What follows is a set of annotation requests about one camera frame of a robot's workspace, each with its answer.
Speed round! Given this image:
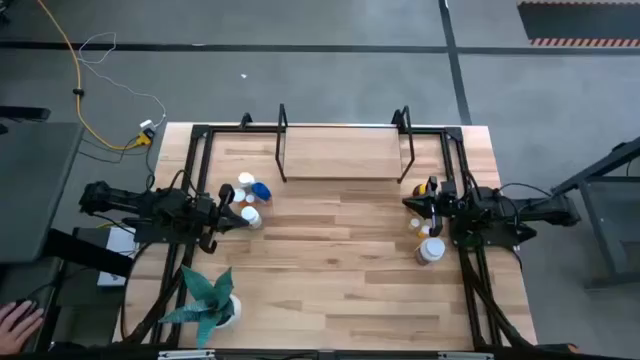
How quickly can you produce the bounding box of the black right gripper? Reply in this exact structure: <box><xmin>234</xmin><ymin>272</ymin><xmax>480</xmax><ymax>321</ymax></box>
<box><xmin>402</xmin><ymin>175</ymin><xmax>464</xmax><ymax>238</ymax></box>

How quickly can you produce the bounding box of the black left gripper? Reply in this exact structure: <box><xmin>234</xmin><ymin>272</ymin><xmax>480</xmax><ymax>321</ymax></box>
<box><xmin>199</xmin><ymin>183</ymin><xmax>250</xmax><ymax>255</ymax></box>

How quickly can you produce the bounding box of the small clear white-capped bottle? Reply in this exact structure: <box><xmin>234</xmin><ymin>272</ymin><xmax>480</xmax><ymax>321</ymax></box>
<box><xmin>240</xmin><ymin>205</ymin><xmax>264</xmax><ymax>230</ymax></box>

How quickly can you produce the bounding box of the blue-capped round medicine bottle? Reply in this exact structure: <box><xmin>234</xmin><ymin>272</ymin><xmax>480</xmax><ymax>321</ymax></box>
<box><xmin>250</xmin><ymin>181</ymin><xmax>274</xmax><ymax>203</ymax></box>

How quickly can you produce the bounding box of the large white-capped red-label bottle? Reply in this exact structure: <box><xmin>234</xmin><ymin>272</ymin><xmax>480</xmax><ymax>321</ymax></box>
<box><xmin>414</xmin><ymin>236</ymin><xmax>447</xmax><ymax>266</ymax></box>

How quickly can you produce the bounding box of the green plant in white pot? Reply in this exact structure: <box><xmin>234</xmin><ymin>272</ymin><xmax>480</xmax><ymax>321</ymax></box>
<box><xmin>158</xmin><ymin>264</ymin><xmax>243</xmax><ymax>350</ymax></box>

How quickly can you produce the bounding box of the white power box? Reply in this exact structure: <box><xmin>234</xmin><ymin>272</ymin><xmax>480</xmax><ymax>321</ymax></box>
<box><xmin>97</xmin><ymin>224</ymin><xmax>140</xmax><ymax>289</ymax></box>

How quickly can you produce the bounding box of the black slanted beam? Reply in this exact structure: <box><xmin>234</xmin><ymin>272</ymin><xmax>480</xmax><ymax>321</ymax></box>
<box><xmin>43</xmin><ymin>228</ymin><xmax>135</xmax><ymax>279</ymax></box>

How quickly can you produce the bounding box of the dark grey metal table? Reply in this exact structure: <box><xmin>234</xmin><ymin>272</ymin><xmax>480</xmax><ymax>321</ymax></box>
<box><xmin>551</xmin><ymin>135</ymin><xmax>640</xmax><ymax>290</ymax></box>

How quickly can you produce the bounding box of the dark grey desk panel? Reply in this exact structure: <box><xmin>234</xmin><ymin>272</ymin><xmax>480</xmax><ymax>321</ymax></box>
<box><xmin>0</xmin><ymin>121</ymin><xmax>85</xmax><ymax>265</ymax></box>

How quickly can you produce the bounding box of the black computer mouse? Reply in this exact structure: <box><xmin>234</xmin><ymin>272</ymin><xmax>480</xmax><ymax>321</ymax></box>
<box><xmin>14</xmin><ymin>298</ymin><xmax>46</xmax><ymax>314</ymax></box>

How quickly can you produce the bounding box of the black flat bar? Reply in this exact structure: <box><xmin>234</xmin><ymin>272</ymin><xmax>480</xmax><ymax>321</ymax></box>
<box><xmin>0</xmin><ymin>105</ymin><xmax>52</xmax><ymax>122</ymax></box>

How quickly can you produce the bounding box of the person's hand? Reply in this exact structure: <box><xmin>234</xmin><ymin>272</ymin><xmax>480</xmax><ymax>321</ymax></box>
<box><xmin>0</xmin><ymin>301</ymin><xmax>45</xmax><ymax>355</ymax></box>

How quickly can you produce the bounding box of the black mat with striped edge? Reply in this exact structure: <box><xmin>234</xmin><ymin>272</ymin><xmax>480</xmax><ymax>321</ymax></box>
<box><xmin>516</xmin><ymin>0</ymin><xmax>640</xmax><ymax>49</ymax></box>

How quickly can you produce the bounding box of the black aluminium rig frame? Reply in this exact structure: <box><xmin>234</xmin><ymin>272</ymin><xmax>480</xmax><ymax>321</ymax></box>
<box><xmin>117</xmin><ymin>112</ymin><xmax>539</xmax><ymax>351</ymax></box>

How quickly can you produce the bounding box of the wooden shelf with black frame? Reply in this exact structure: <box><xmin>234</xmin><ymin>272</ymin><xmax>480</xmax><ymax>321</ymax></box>
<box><xmin>273</xmin><ymin>103</ymin><xmax>416</xmax><ymax>185</ymax></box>

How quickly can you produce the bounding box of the silver metal bracket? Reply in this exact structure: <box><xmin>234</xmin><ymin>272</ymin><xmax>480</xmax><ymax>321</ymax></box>
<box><xmin>157</xmin><ymin>349</ymin><xmax>217</xmax><ymax>360</ymax></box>
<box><xmin>437</xmin><ymin>351</ymin><xmax>495</xmax><ymax>360</ymax></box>

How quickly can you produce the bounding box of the thin white cable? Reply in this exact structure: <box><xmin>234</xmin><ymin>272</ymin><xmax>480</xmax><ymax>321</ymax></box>
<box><xmin>77</xmin><ymin>31</ymin><xmax>168</xmax><ymax>129</ymax></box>

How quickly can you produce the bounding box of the yellow power cable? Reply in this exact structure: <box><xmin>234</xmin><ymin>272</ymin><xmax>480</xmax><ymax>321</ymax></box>
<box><xmin>37</xmin><ymin>0</ymin><xmax>151</xmax><ymax>151</ymax></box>

